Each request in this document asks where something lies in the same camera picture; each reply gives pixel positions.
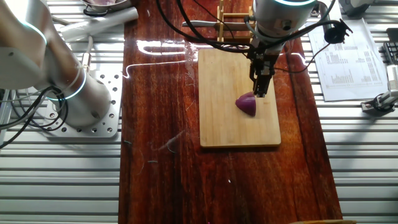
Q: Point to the bamboo cutting board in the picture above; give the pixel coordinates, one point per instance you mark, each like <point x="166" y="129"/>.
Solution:
<point x="224" y="93"/>

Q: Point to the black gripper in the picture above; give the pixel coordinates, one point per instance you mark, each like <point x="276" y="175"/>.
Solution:
<point x="262" y="57"/>

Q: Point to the white plastic tube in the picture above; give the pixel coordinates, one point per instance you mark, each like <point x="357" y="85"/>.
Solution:
<point x="99" y="23"/>

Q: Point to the wooden peg rack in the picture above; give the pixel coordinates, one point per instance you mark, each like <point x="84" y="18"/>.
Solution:
<point x="221" y="18"/>

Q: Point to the wrist camera on silver bracket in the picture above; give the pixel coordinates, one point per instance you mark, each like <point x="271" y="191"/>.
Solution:
<point x="335" y="32"/>

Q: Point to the printed paper sheet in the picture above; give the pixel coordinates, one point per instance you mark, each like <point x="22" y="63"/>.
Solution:
<point x="348" y="62"/>

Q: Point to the black keyboard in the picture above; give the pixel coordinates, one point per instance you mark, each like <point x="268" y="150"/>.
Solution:
<point x="392" y="49"/>

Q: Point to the steel kitchen knife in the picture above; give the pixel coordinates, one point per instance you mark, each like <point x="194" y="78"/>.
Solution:
<point x="199" y="24"/>

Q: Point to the small silver camera on mount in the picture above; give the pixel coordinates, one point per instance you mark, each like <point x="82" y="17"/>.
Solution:
<point x="382" y="99"/>

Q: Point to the purple onion wedge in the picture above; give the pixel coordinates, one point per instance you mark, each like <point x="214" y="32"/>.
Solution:
<point x="247" y="104"/>

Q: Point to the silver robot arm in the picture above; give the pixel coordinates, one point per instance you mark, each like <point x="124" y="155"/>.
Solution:
<point x="31" y="62"/>

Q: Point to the dark red wooden plank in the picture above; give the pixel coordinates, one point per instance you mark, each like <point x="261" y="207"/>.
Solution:
<point x="161" y="109"/>

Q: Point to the round metal bowl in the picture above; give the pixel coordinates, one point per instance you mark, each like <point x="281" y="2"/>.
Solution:
<point x="105" y="3"/>

